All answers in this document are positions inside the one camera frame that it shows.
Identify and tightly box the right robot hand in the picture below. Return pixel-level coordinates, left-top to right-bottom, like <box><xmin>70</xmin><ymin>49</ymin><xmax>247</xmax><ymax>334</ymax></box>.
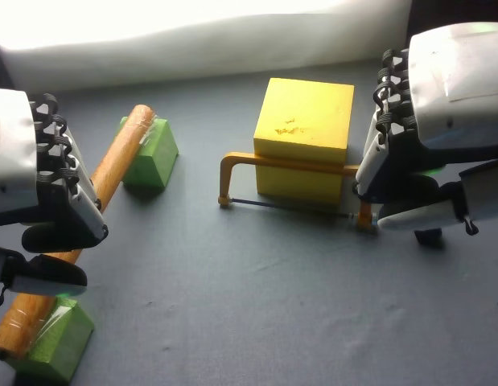
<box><xmin>355</xmin><ymin>22</ymin><xmax>498</xmax><ymax>246</ymax></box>

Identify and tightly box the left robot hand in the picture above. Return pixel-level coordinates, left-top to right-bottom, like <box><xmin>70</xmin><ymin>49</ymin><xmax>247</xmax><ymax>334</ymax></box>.
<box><xmin>0</xmin><ymin>88</ymin><xmax>109</xmax><ymax>307</ymax></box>

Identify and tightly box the wooden rod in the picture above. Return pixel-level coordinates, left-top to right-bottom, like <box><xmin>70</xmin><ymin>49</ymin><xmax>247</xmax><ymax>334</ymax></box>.
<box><xmin>0</xmin><ymin>104</ymin><xmax>157</xmax><ymax>359</ymax></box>

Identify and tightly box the yellow toy hacksaw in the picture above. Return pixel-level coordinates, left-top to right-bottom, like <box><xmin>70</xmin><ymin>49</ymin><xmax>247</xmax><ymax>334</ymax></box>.
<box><xmin>218</xmin><ymin>151</ymin><xmax>381</xmax><ymax>234</ymax></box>

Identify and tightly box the green wooden block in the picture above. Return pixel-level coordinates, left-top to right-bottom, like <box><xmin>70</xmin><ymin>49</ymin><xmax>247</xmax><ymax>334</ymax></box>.
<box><xmin>6</xmin><ymin>297</ymin><xmax>96</xmax><ymax>383</ymax></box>
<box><xmin>118</xmin><ymin>115</ymin><xmax>180</xmax><ymax>189</ymax></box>

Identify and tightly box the yellow wooden block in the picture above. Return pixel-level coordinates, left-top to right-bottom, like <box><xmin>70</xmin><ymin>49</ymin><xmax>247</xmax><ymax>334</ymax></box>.
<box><xmin>253</xmin><ymin>77</ymin><xmax>356</xmax><ymax>207</ymax></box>

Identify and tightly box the white backdrop cloth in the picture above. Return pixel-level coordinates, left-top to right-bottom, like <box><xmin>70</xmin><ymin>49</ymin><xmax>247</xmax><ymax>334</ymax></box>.
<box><xmin>0</xmin><ymin>0</ymin><xmax>414</xmax><ymax>96</ymax></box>

